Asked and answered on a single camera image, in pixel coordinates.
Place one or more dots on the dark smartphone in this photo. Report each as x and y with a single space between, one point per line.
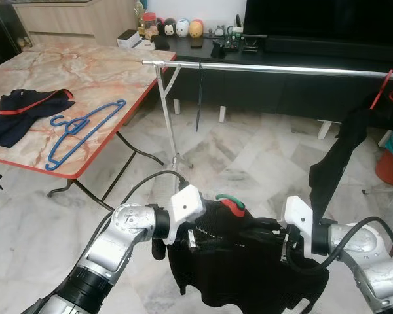
196 43

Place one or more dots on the green plastic hanger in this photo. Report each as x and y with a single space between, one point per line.
228 196

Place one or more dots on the light wooden cabinet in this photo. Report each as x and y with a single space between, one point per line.
72 23

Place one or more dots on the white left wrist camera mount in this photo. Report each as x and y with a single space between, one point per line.
187 206

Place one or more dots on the gold trophy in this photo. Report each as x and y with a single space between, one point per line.
140 19

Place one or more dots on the black flat television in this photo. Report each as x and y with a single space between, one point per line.
321 16

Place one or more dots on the black shirt green print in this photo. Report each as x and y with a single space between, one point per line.
340 150

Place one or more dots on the black display shelf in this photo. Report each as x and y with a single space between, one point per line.
0 33

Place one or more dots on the navy shirt red trim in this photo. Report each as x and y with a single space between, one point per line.
19 118

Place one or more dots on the small grey figurine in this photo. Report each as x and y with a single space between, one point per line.
215 31

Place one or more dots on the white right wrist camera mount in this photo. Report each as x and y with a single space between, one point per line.
298 216

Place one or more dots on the black card stand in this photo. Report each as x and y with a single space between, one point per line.
161 42

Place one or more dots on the green mug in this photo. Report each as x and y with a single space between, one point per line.
234 31

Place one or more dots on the white round plush toy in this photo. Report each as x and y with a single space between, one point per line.
183 27

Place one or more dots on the black soundbar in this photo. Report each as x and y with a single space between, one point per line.
334 47

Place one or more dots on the yellow round plush toy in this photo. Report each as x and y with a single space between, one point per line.
197 29

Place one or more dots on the silver metal clothes rack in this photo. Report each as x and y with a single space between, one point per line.
249 68

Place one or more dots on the white box black lid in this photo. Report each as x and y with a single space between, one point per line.
128 39

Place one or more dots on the black mouse plush toy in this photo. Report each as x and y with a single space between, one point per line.
168 27

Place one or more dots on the marble top folding table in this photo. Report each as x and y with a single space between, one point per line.
85 72

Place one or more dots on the black television console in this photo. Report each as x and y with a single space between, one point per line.
281 85

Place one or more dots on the black clip stand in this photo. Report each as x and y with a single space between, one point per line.
254 46

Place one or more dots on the blue plastic hanger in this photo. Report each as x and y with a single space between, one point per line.
78 124

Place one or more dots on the red bin teal bag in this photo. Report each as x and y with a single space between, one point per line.
392 167

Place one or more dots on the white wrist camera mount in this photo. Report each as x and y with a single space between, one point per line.
298 216
187 206

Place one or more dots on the jar with red lid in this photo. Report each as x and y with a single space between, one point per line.
149 25

